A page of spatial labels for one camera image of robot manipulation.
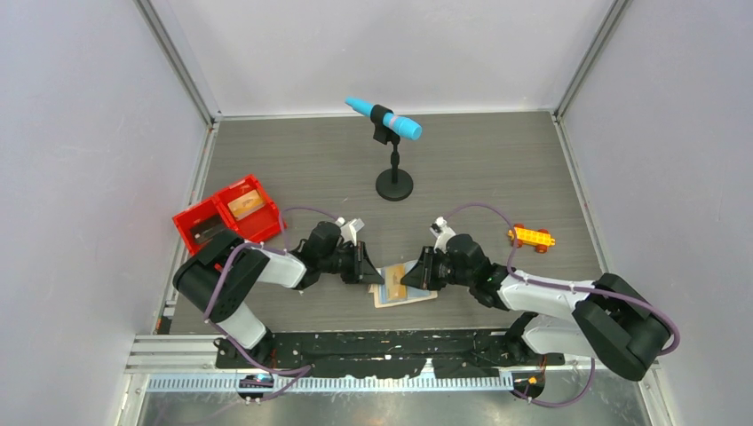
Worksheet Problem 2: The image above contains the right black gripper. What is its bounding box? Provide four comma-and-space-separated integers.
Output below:
400, 246, 474, 291

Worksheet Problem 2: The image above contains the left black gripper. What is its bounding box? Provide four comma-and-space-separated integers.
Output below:
319, 241, 384, 285

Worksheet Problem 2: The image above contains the gold credit card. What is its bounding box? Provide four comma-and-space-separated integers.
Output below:
383, 264, 408, 303

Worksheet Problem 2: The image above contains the beige card holder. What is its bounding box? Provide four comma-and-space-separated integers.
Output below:
369, 260, 438, 309

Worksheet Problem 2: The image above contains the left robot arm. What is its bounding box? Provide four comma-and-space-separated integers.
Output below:
172, 218, 384, 367

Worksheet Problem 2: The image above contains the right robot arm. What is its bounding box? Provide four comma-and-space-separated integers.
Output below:
400, 234, 673, 382

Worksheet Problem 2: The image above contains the tan card case in bin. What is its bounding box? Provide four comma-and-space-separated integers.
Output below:
227, 190, 266, 221

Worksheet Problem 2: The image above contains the black card case in bin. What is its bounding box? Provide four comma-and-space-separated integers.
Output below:
191, 217, 225, 245

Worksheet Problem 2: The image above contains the black microphone stand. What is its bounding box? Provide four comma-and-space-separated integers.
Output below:
375, 139, 414, 201

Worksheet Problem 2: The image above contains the yellow toy brick car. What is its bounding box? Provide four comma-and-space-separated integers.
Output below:
508, 224, 556, 254

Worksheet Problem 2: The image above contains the red two-compartment bin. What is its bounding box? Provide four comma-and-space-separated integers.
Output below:
172, 174, 285, 255

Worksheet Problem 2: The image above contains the blue toy microphone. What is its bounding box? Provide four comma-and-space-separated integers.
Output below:
345, 97, 423, 145

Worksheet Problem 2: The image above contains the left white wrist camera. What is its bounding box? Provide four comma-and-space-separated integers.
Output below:
335, 217, 364, 245

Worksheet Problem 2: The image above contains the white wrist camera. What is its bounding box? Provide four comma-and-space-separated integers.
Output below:
335, 217, 364, 245
430, 217, 456, 252

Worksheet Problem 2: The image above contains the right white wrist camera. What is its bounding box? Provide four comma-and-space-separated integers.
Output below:
430, 217, 456, 252

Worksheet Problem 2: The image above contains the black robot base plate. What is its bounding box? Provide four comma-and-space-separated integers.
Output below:
250, 329, 565, 379

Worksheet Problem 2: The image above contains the ribbed metal front rail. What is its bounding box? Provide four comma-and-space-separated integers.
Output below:
147, 372, 513, 393

